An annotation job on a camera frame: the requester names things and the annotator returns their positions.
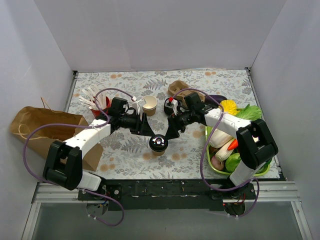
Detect yellow toy napa cabbage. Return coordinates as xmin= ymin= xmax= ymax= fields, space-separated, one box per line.
xmin=219 ymin=99 xmax=238 ymax=116

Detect green toy napa cabbage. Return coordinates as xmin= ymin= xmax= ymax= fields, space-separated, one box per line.
xmin=208 ymin=104 xmax=263 ymax=148

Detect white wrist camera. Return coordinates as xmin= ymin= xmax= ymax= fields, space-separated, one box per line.
xmin=131 ymin=96 xmax=147 ymax=115
xmin=163 ymin=97 xmax=182 ymax=116

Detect green toy cabbage head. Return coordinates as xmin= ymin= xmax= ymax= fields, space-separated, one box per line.
xmin=225 ymin=153 xmax=241 ymax=173

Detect brown paper coffee cup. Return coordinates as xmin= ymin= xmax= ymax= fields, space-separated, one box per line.
xmin=142 ymin=95 xmax=158 ymax=117

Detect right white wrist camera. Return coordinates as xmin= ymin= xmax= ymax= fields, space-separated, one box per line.
xmin=163 ymin=97 xmax=182 ymax=116

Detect purple toy onion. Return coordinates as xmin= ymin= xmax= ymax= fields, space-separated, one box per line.
xmin=210 ymin=155 xmax=225 ymax=171

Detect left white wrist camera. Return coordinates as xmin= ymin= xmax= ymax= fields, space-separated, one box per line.
xmin=131 ymin=96 xmax=147 ymax=115

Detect green plastic basket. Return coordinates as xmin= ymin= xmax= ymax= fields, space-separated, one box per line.
xmin=204 ymin=106 xmax=271 ymax=177

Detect small white toy cabbage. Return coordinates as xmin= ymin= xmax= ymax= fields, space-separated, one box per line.
xmin=215 ymin=139 xmax=234 ymax=162

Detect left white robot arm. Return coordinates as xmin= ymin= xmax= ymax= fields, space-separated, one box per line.
xmin=43 ymin=97 xmax=154 ymax=200

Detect red plastic cup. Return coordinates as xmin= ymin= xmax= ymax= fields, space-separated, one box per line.
xmin=90 ymin=96 xmax=111 ymax=117

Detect black coffee cup lid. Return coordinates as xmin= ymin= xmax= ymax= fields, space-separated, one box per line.
xmin=149 ymin=134 xmax=169 ymax=150

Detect stack of black lids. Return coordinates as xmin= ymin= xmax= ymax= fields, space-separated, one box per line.
xmin=163 ymin=97 xmax=174 ymax=116

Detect brown paper bag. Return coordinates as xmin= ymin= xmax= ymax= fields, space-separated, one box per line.
xmin=9 ymin=97 xmax=104 ymax=172

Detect brown cardboard cup carrier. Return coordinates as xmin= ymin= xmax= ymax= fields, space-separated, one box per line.
xmin=167 ymin=80 xmax=205 ymax=108

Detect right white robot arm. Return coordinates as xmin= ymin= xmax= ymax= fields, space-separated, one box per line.
xmin=164 ymin=92 xmax=279 ymax=199

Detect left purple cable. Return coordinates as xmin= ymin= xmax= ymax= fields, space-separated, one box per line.
xmin=22 ymin=87 xmax=137 ymax=227

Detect purple toy eggplant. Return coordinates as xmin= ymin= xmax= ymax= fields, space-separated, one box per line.
xmin=204 ymin=95 xmax=227 ymax=105

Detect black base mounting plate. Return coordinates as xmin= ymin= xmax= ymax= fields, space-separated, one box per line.
xmin=77 ymin=178 xmax=257 ymax=212

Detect aluminium frame rail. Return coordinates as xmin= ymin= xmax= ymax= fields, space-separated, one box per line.
xmin=22 ymin=180 xmax=312 ymax=240

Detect red toy chili pepper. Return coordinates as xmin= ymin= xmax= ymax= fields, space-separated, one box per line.
xmin=227 ymin=139 xmax=238 ymax=151

